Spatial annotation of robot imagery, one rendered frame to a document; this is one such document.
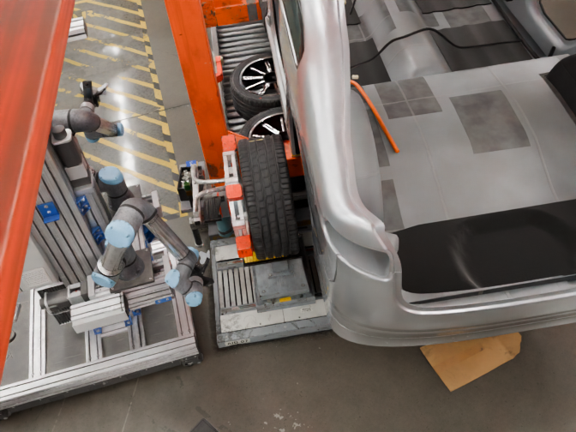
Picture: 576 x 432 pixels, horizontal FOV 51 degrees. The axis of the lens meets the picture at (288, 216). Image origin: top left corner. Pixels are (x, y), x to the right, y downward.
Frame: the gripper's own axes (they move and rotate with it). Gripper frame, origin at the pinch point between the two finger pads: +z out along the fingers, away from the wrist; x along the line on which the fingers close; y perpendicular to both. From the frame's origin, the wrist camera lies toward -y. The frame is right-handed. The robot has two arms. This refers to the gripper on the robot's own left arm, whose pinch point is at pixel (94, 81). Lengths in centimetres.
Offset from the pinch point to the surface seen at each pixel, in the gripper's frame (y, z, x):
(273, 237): 21, -96, 103
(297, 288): 86, -81, 120
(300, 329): 101, -100, 122
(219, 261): 114, -41, 70
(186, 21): -54, -22, 58
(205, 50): -37, -21, 67
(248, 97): 62, 72, 86
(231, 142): 3, -46, 80
